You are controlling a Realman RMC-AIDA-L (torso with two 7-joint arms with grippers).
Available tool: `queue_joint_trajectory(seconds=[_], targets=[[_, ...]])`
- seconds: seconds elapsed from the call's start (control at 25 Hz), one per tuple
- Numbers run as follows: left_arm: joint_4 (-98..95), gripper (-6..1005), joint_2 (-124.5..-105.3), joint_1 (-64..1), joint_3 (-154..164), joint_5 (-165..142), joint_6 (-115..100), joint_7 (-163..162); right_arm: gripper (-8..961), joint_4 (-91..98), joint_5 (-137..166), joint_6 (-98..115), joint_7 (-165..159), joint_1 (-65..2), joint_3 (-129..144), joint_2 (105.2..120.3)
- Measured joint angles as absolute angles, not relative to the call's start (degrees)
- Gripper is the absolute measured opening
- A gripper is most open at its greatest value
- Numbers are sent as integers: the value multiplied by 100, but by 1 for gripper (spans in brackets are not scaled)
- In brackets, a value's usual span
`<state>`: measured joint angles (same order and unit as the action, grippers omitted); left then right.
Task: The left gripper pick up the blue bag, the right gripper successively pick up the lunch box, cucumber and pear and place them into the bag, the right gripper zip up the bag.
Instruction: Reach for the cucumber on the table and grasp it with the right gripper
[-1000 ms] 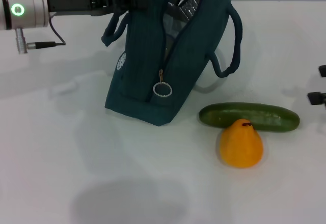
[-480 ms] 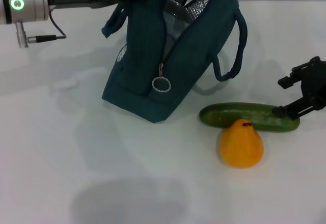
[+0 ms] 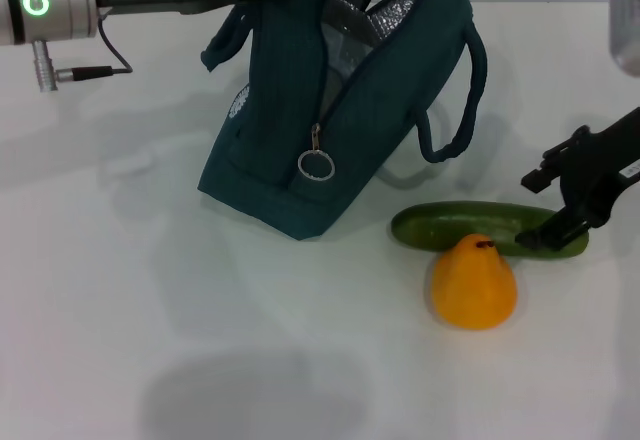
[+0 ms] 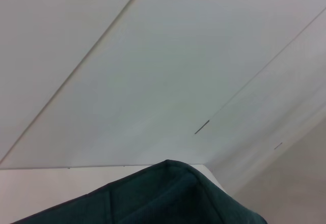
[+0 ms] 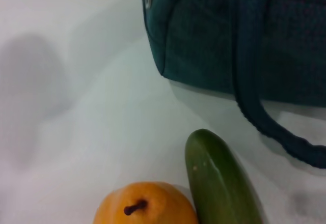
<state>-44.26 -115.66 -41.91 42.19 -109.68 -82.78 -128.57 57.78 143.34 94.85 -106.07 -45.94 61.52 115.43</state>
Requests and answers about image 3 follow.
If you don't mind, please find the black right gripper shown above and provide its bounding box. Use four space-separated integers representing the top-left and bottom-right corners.
514 106 640 252

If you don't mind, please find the green cucumber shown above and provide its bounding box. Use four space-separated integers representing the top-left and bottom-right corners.
390 200 590 262

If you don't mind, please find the orange yellow toy pear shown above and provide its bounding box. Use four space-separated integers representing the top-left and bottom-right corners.
430 233 518 332

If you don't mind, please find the clear blue-rimmed plastic food container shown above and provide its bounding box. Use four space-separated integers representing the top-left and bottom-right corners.
319 22 375 119

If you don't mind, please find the dark teal insulated lunch bag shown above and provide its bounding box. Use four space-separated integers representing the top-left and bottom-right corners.
197 0 489 242

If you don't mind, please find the dark grey left arm cable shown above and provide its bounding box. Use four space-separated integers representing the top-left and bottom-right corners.
54 12 135 82

